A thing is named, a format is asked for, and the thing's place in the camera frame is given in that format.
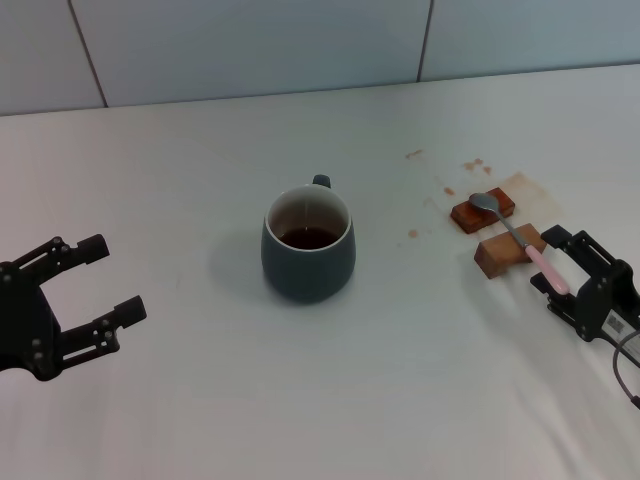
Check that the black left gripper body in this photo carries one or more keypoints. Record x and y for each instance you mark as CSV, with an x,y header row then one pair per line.
x,y
25,325

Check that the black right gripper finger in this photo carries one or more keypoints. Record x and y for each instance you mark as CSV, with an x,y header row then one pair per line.
x,y
560,302
555,235

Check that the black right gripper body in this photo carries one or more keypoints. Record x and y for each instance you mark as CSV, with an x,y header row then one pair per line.
x,y
612,300

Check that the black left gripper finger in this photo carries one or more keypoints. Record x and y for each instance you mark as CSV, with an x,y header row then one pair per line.
x,y
131,309
95,246

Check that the grey ceramic cup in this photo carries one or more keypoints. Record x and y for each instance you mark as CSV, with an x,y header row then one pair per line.
x,y
310,275

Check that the light brown wooden block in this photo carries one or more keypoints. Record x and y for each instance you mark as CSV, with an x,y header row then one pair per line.
x,y
495,256

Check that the dark reddish wooden block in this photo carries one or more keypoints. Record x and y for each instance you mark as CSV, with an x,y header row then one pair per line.
x,y
462,221

